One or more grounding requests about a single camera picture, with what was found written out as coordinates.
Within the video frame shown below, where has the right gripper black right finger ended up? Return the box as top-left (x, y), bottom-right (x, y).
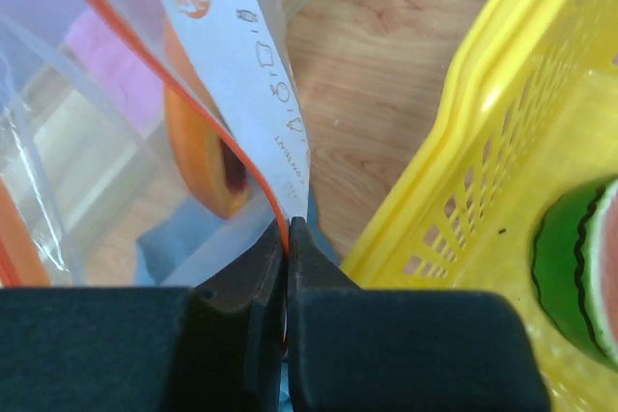
top-left (287, 218), bottom-right (550, 411)

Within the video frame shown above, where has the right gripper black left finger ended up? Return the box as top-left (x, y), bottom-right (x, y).
top-left (1, 225), bottom-right (285, 411)

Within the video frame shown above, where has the clear zip bag orange seal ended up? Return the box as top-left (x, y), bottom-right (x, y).
top-left (1, 0), bottom-right (310, 288)

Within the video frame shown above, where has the toy watermelon slice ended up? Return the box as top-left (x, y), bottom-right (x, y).
top-left (530, 178), bottom-right (617, 370)

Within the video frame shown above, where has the blue crumpled cloth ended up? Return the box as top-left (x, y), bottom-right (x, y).
top-left (121, 200), bottom-right (340, 411)

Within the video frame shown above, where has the pink t-shirt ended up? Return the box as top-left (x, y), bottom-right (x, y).
top-left (65, 10), bottom-right (163, 133)

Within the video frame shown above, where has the yellow plastic basket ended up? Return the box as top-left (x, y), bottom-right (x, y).
top-left (343, 0), bottom-right (617, 411)

